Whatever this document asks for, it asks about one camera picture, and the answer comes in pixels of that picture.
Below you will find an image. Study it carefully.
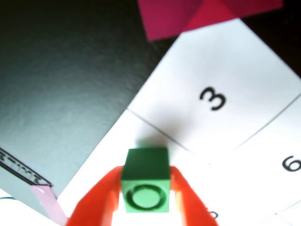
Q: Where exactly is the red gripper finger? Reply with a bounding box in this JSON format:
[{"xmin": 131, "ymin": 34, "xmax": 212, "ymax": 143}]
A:
[
  {"xmin": 66, "ymin": 165, "xmax": 125, "ymax": 226},
  {"xmin": 170, "ymin": 166, "xmax": 220, "ymax": 226}
]

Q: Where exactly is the green cube with ring recess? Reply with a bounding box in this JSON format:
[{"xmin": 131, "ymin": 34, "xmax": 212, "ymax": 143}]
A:
[{"xmin": 120, "ymin": 147, "xmax": 171, "ymax": 213}]

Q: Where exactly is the white numbered grid paper sheet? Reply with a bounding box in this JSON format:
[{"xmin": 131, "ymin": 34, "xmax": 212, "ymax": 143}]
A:
[{"xmin": 57, "ymin": 18, "xmax": 301, "ymax": 226}]

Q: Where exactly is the pale pink tape strip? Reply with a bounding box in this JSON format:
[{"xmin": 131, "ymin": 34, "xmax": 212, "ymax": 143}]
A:
[{"xmin": 30, "ymin": 184, "xmax": 69, "ymax": 226}]

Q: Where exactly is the clear strip with black print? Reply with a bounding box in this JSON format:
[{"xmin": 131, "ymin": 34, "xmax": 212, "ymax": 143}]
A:
[{"xmin": 0, "ymin": 147, "xmax": 52, "ymax": 188}]

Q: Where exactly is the crimson sticky note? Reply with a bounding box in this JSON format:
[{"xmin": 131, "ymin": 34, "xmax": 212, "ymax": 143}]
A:
[{"xmin": 182, "ymin": 0, "xmax": 285, "ymax": 32}]

